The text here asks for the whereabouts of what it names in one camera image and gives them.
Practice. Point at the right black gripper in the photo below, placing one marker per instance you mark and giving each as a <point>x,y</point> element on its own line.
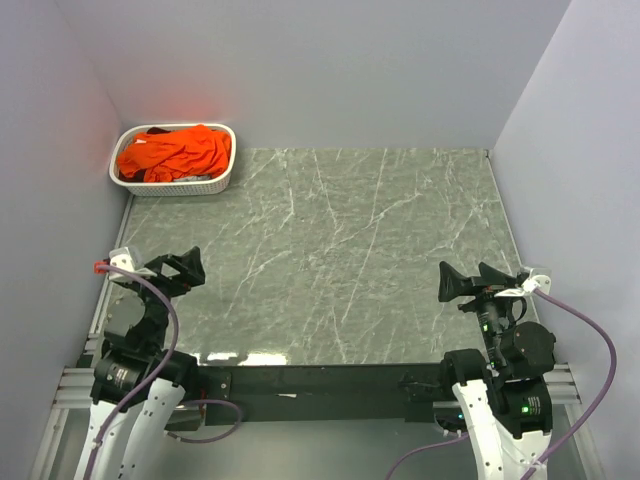
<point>486,287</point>

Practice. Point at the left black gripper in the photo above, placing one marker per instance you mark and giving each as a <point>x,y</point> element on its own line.
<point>189,268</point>

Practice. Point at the orange polo shirt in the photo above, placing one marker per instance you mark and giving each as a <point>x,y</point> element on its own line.
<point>163,158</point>

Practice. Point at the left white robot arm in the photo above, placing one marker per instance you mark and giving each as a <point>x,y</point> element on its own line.
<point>140,377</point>

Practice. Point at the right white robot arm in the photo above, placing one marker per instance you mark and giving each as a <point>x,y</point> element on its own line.
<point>502,393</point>

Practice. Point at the white plastic laundry basket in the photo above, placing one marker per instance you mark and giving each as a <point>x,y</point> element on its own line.
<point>214,186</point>

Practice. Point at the white printed shirt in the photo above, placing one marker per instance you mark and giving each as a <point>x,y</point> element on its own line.
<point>194,178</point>

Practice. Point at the dark red shirt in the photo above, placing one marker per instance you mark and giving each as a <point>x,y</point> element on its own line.
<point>157,130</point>

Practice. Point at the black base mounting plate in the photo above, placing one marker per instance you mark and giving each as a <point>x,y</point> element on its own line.
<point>333,392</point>

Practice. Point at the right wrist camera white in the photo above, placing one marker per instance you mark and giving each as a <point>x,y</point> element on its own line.
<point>536,279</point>

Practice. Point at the aluminium rail frame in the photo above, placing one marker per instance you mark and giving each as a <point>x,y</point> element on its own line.
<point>73,392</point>

